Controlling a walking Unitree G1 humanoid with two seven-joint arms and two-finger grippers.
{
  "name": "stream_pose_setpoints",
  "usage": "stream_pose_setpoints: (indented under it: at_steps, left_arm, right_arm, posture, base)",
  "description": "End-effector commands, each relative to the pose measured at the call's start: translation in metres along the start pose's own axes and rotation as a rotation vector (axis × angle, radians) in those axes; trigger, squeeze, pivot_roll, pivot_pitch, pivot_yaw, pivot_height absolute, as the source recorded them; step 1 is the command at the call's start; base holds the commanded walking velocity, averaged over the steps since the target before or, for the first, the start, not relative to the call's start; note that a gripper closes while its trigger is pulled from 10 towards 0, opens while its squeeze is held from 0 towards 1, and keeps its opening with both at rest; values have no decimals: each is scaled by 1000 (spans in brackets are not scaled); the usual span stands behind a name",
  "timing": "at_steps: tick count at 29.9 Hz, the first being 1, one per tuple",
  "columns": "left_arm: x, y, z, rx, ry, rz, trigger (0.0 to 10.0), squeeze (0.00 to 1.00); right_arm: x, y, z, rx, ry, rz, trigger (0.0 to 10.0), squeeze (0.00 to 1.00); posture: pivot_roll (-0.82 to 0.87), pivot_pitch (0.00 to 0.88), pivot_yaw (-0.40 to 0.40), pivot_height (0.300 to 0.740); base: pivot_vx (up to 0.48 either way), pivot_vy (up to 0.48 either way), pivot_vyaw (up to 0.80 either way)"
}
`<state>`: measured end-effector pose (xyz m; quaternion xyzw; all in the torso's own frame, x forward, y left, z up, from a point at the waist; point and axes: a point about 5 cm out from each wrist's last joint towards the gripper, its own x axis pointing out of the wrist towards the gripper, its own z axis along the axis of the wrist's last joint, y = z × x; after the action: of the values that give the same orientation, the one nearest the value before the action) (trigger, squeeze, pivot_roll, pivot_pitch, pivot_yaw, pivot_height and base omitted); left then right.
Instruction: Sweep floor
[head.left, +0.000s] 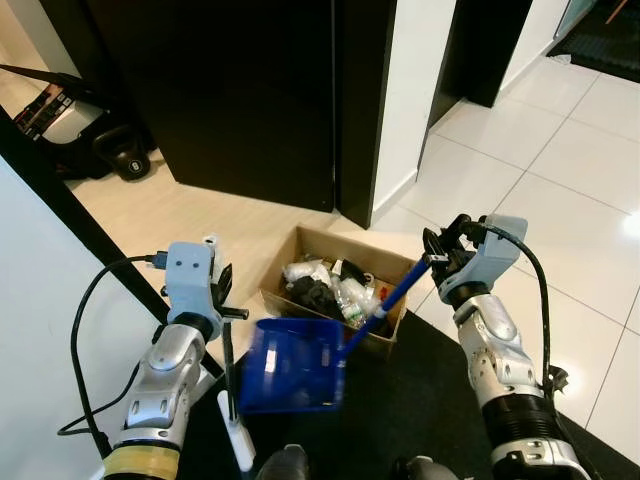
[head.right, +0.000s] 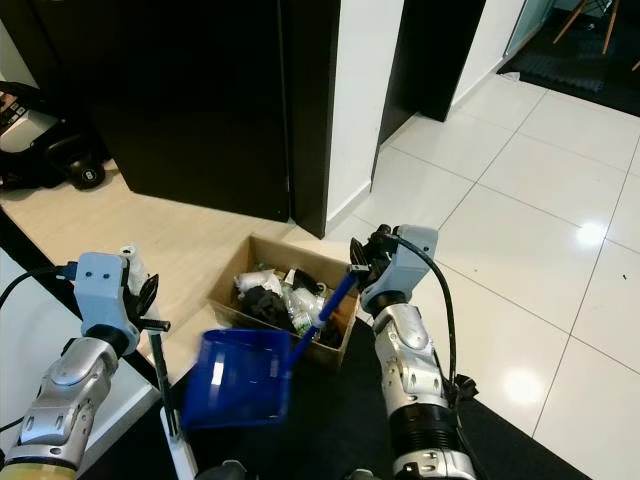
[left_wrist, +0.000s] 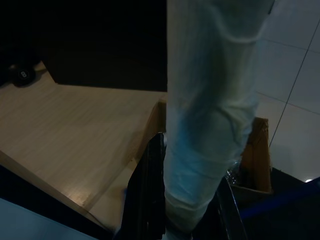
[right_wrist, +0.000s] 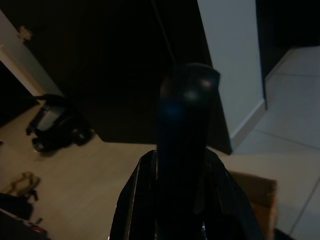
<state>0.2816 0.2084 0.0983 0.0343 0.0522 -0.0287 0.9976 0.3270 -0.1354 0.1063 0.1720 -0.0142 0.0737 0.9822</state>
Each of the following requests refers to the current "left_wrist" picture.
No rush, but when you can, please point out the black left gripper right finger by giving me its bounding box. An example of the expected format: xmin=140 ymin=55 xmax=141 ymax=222
xmin=197 ymin=177 xmax=249 ymax=240

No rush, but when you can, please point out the light wooden platform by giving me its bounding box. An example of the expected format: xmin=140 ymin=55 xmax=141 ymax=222
xmin=0 ymin=62 xmax=168 ymax=226

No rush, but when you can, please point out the black round weight marked 8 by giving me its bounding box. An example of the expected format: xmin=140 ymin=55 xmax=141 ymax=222
xmin=8 ymin=63 xmax=38 ymax=88

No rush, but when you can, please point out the brown cardboard box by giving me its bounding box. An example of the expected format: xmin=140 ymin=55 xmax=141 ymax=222
xmin=232 ymin=116 xmax=274 ymax=196

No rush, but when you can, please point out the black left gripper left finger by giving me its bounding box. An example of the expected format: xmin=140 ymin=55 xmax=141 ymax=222
xmin=119 ymin=132 xmax=168 ymax=240

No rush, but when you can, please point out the blue long-handled dustpan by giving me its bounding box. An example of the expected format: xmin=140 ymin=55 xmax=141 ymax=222
xmin=236 ymin=176 xmax=320 ymax=218

